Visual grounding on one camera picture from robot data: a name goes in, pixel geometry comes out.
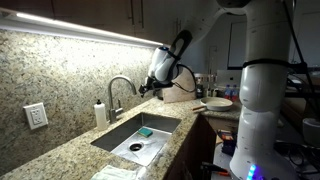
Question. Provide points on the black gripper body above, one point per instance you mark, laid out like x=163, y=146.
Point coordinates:
x=152, y=84

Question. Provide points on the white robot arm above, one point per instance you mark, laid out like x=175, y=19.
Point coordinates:
x=263, y=80

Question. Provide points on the water bottle blue label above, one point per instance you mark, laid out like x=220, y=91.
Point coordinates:
x=227, y=92

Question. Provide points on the wooden cutting board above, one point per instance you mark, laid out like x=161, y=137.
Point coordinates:
x=183, y=93

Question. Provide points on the teal sponge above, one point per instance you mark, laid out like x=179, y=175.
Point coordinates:
x=145, y=132

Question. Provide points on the stainless steel sink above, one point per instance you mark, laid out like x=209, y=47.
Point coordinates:
x=124, y=140

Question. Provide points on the white soap dispenser bottle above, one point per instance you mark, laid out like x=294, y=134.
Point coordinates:
x=100, y=115

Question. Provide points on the white frying pan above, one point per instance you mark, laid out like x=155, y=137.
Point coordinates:
x=215, y=104

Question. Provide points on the dark wooden upper cabinets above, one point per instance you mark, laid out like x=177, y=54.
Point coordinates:
x=155, y=20

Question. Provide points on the folded teal white cloth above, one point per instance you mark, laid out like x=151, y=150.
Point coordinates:
x=112, y=173

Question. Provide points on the under cabinet light strip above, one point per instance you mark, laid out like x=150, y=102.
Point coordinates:
x=17, y=21

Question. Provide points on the white wall outlet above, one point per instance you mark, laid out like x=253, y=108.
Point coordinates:
x=36, y=115

